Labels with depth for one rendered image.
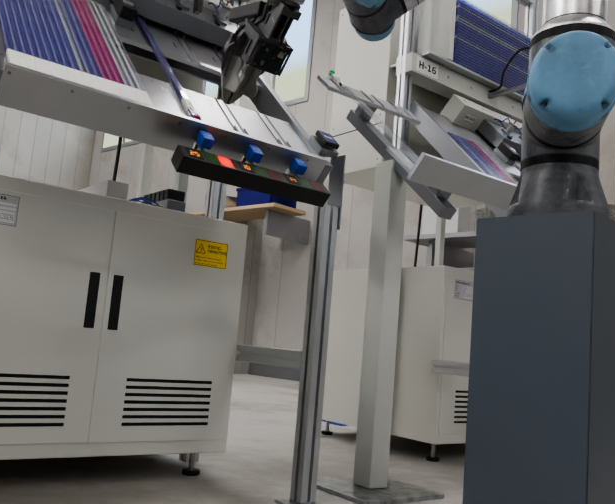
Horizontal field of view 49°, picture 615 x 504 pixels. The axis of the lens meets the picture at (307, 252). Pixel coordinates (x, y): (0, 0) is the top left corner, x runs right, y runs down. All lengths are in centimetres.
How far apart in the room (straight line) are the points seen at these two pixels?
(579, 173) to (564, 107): 15
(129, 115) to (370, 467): 97
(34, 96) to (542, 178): 82
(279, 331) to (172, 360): 468
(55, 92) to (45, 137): 818
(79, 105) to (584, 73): 79
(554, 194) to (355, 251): 476
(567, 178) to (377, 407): 81
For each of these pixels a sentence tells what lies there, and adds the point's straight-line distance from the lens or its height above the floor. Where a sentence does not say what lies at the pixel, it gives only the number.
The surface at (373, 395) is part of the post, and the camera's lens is 166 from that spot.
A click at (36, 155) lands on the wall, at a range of 931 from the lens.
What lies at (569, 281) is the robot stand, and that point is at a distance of 100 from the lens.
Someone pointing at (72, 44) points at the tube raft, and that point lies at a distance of 141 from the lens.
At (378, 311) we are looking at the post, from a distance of 166.
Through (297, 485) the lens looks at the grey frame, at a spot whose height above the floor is 4.
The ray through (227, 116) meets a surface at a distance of 145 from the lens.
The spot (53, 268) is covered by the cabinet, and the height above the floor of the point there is 45.
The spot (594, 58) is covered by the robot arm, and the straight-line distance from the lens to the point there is 98.
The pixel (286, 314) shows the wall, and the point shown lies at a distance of 621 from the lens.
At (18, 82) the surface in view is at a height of 71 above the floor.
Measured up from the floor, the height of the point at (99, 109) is 71.
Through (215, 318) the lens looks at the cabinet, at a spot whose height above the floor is 38.
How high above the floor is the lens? 34
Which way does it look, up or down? 8 degrees up
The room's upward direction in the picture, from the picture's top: 5 degrees clockwise
